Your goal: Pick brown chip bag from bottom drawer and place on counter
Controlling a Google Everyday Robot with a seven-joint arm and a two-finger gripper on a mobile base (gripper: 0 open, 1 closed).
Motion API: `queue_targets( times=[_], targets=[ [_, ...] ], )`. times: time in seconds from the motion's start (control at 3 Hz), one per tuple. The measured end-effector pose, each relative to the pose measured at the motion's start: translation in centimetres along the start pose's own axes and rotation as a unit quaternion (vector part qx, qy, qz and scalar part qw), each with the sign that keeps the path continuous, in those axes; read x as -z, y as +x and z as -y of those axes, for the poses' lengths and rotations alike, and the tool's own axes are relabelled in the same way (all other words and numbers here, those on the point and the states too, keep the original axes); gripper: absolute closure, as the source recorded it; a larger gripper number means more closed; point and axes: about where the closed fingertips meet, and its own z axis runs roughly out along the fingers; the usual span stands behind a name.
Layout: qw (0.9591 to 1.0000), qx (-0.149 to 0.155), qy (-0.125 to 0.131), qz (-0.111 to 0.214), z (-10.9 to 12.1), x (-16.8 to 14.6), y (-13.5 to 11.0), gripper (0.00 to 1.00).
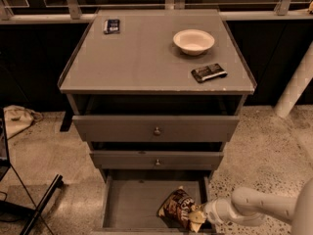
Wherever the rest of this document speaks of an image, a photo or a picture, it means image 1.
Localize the black snack packet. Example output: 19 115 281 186
191 64 227 83

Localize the black stand frame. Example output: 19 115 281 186
0 107 65 235

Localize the grey middle drawer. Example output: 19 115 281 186
90 151 224 170

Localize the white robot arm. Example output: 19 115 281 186
188 179 313 235

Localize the beige cloth bag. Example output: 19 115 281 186
4 105 43 139

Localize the white pillar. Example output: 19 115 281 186
274 42 313 118

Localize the grey top drawer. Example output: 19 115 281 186
72 116 239 142

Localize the brown chip bag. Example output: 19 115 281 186
157 186 196 230

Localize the grey open bottom drawer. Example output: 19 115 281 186
92 171 215 235

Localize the white bowl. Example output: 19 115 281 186
173 29 215 56

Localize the metal window railing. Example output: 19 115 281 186
0 0 313 24

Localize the grey drawer cabinet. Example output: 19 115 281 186
57 9 257 235

